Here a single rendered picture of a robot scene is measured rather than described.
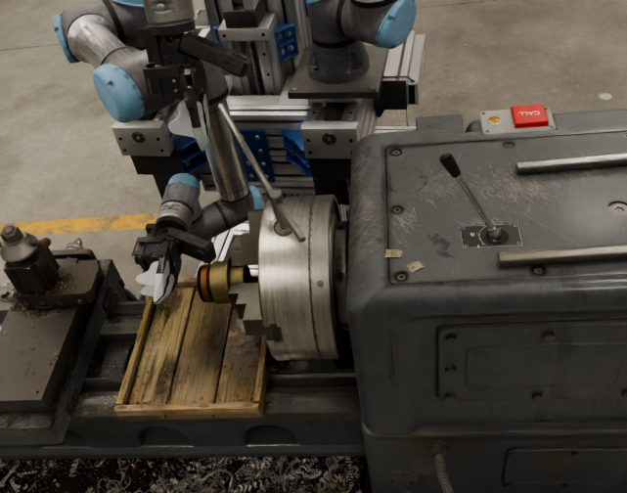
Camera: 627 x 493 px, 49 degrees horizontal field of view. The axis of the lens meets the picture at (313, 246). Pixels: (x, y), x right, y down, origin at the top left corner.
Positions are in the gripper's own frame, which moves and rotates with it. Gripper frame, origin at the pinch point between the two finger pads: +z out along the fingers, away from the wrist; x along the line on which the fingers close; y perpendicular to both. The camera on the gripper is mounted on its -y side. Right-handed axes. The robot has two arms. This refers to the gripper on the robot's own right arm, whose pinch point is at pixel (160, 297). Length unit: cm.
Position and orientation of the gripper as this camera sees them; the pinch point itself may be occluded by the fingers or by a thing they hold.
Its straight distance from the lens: 137.5
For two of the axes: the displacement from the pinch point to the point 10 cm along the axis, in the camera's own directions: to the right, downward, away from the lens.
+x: -1.1, -7.1, -7.0
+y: -9.9, 0.3, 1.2
